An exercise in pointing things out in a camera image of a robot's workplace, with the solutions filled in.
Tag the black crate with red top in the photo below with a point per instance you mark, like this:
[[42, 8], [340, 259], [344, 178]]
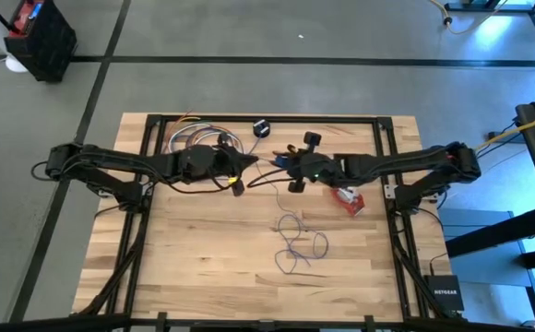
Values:
[[46, 50]]

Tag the black stand base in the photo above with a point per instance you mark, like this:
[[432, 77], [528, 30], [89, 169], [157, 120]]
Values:
[[479, 7]]

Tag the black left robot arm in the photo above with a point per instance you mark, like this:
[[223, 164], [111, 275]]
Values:
[[124, 159]]

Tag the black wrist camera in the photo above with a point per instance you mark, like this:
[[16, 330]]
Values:
[[308, 166], [226, 161]]

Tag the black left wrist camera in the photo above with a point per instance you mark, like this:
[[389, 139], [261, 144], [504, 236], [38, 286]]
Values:
[[226, 161]]

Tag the white standing tower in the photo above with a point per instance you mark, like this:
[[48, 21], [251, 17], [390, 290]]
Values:
[[16, 64]]

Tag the black Netgear switch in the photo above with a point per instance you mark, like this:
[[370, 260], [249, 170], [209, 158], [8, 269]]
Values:
[[443, 295]]

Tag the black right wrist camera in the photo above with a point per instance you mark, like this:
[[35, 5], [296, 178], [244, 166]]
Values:
[[308, 166]]

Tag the red tape dispenser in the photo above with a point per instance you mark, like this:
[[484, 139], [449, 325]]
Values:
[[353, 207]]

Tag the small round black reel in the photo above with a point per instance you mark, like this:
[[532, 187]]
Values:
[[261, 131]]

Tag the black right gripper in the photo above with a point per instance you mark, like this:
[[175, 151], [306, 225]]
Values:
[[312, 139]]

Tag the black metal table frame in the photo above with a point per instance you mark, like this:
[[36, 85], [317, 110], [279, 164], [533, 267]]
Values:
[[341, 119]]

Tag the black rig crossbar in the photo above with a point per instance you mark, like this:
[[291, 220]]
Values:
[[64, 323]]

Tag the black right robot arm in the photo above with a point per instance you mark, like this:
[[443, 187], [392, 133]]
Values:
[[415, 161]]

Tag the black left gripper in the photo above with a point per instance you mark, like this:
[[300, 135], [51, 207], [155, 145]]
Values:
[[238, 189]]

